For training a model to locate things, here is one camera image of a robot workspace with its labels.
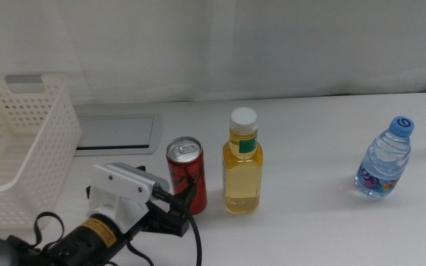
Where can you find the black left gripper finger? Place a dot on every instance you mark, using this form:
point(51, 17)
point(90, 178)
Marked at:
point(188, 199)

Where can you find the red drink can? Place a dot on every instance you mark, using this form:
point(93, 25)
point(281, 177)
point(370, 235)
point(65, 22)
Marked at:
point(185, 166)

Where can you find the yellow tea bottle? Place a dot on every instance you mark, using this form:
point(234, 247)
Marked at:
point(242, 177)

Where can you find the clear blue-capped water bottle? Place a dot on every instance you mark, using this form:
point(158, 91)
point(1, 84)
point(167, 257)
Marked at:
point(383, 162)

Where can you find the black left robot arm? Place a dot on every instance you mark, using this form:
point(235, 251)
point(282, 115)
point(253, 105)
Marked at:
point(87, 240)

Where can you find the white perforated plastic basket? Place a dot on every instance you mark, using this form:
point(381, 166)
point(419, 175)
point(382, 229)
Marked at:
point(24, 162)

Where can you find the white backdrop curtain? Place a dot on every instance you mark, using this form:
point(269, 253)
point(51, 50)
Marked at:
point(235, 48)

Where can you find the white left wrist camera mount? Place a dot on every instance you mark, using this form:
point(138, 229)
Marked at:
point(124, 184)

